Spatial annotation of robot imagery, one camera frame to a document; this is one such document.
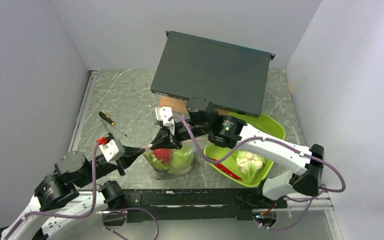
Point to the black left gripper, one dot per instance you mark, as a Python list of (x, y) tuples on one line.
[(130, 154)]

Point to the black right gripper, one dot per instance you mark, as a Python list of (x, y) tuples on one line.
[(162, 139)]

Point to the red tomato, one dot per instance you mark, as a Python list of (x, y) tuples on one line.
[(164, 155)]

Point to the clear zip top bag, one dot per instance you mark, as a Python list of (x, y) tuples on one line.
[(168, 164)]

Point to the green celery stalks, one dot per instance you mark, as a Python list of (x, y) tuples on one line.
[(156, 164)]

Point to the green cabbage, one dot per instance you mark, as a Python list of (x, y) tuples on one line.
[(182, 158)]

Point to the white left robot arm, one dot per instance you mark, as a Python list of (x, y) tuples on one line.
[(71, 193)]

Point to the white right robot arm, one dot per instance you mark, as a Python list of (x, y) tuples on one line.
[(303, 167)]

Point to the black yellow screwdriver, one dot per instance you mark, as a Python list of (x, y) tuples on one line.
[(109, 136), (105, 117)]

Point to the wooden block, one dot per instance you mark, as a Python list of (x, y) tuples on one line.
[(175, 105)]

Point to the long red chili pepper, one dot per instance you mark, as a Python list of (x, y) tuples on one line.
[(230, 170)]

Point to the white cauliflower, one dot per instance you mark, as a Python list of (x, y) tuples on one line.
[(249, 163)]

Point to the dark rack server chassis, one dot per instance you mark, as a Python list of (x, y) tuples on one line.
[(231, 76)]

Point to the green plastic tray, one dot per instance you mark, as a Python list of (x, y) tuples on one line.
[(265, 124)]

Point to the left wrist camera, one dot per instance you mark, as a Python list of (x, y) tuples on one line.
[(112, 150)]

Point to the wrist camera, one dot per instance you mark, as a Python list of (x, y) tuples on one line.
[(161, 116), (112, 150)]

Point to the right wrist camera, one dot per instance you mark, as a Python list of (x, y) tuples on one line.
[(161, 116)]

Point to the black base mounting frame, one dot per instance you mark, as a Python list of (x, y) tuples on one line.
[(242, 204)]

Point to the aluminium rail left edge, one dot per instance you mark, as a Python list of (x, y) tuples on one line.
[(82, 113)]

